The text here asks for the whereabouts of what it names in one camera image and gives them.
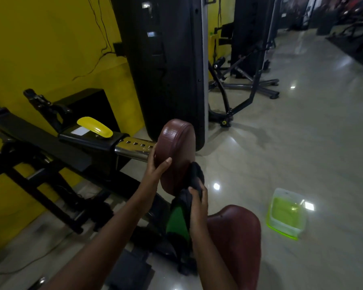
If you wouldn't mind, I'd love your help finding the person's right hand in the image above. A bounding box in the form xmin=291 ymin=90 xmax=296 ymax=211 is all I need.
xmin=188 ymin=179 xmax=209 ymax=236

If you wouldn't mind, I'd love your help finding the person's left hand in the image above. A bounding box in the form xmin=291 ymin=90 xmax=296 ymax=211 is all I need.
xmin=138 ymin=145 xmax=173 ymax=206

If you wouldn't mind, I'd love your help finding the dark grey green cloth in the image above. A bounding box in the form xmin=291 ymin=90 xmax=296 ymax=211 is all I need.
xmin=165 ymin=162 xmax=205 ymax=244

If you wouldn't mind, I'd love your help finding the person's left forearm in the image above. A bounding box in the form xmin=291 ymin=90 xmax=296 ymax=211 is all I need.
xmin=41 ymin=190 xmax=158 ymax=290

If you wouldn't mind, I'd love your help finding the person's right forearm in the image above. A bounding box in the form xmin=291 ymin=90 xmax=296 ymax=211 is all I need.
xmin=189 ymin=229 xmax=238 ymax=290

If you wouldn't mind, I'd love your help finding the yellow adjustment lever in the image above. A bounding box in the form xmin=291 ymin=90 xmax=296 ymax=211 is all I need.
xmin=76 ymin=116 xmax=113 ymax=139

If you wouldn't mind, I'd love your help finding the yellow green bucket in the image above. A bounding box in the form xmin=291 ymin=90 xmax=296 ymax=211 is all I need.
xmin=265 ymin=187 xmax=308 ymax=240

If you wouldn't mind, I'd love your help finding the black weight stack tower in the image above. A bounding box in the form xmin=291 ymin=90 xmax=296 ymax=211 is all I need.
xmin=110 ymin=0 xmax=209 ymax=151

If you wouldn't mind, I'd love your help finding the tall black weight tower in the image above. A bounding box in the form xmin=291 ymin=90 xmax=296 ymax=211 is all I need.
xmin=229 ymin=0 xmax=282 ymax=79

